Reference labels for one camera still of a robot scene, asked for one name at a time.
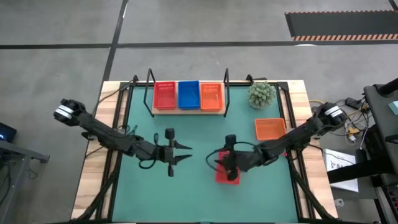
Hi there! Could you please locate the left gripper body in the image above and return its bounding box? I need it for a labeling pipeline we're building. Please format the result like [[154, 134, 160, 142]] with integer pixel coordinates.
[[157, 128, 177, 177]]

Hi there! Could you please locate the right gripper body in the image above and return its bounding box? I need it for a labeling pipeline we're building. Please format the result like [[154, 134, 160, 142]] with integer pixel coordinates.
[[221, 134, 249, 182]]

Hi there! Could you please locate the red plastic basket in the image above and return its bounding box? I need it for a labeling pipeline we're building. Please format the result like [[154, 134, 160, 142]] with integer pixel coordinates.
[[215, 151, 241, 185], [152, 81, 177, 110]]

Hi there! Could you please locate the blue plastic basket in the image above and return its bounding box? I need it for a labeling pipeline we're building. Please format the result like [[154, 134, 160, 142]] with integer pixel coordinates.
[[177, 80, 201, 110]]

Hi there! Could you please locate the orange plastic basket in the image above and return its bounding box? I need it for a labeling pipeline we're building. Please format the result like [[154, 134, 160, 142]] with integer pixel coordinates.
[[200, 82, 224, 112], [254, 118, 287, 141]]

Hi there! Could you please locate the teal table mat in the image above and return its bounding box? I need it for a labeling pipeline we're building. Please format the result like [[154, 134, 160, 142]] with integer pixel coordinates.
[[112, 84, 299, 223]]

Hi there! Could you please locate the green artificial succulent plant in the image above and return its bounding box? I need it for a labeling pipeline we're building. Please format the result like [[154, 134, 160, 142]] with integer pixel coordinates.
[[248, 81, 277, 110]]

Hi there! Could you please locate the white paper sheet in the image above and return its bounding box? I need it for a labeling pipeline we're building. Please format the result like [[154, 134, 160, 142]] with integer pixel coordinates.
[[322, 147, 360, 193]]

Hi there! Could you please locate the black power adapter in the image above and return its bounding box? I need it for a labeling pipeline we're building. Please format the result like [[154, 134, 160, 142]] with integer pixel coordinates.
[[345, 97, 361, 110]]

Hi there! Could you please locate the black equipment cart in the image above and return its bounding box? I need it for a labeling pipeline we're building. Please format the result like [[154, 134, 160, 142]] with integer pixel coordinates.
[[363, 77, 398, 224]]

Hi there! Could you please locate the grey desk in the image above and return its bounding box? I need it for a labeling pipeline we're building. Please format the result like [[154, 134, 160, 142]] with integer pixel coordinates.
[[0, 139, 50, 224]]

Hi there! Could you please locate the black device with blue light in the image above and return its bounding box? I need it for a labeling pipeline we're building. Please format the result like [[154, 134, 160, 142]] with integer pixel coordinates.
[[0, 122, 18, 143]]

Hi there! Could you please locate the black mat with hazard stripes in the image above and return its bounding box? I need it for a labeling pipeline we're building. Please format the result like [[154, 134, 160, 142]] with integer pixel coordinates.
[[285, 11, 398, 42]]

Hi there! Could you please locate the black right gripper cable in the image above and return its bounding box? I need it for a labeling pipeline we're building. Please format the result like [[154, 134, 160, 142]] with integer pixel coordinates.
[[205, 141, 259, 172]]

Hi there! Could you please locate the black metal shelf side frame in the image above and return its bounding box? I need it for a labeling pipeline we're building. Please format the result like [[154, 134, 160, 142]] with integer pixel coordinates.
[[142, 68, 156, 118], [223, 67, 230, 118]]

